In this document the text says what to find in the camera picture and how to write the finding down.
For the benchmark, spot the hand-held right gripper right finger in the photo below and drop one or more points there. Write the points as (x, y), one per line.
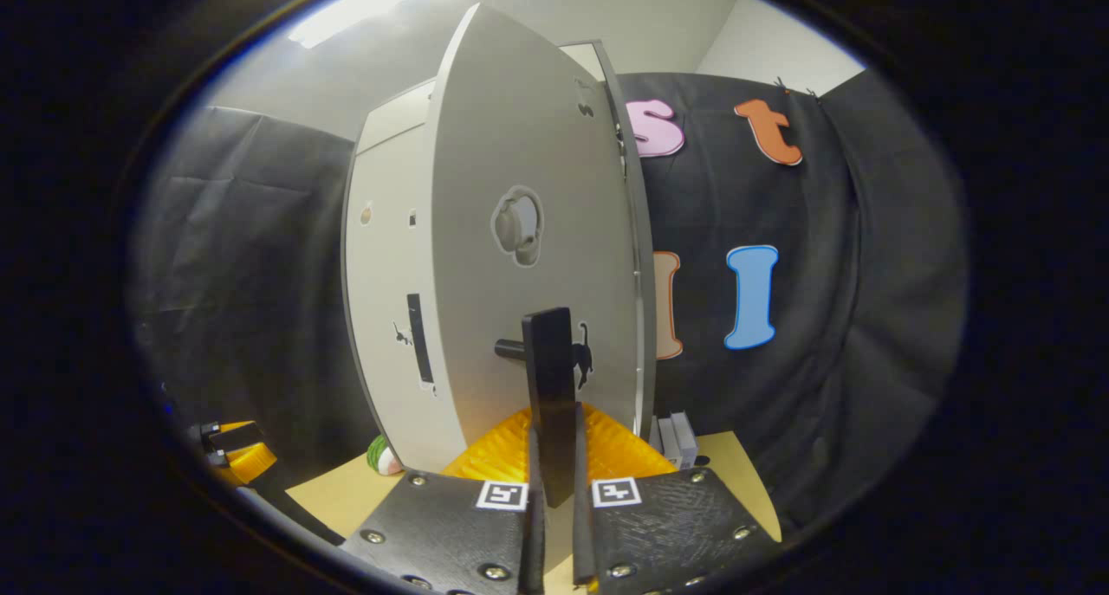
(582, 543)

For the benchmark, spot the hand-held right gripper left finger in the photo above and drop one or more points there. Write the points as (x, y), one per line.
(535, 534)

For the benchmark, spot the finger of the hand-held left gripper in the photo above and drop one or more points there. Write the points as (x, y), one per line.
(251, 461)

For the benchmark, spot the grey cabinet door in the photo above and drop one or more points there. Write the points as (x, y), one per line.
(381, 300)
(520, 127)

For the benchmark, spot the grey double-door shoe cabinet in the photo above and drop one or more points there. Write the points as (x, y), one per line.
(646, 335)

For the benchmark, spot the green and white toy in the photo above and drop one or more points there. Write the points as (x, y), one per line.
(381, 456)

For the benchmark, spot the white book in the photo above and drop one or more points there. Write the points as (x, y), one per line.
(670, 443)

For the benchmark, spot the black backdrop cloth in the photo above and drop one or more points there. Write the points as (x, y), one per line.
(260, 274)

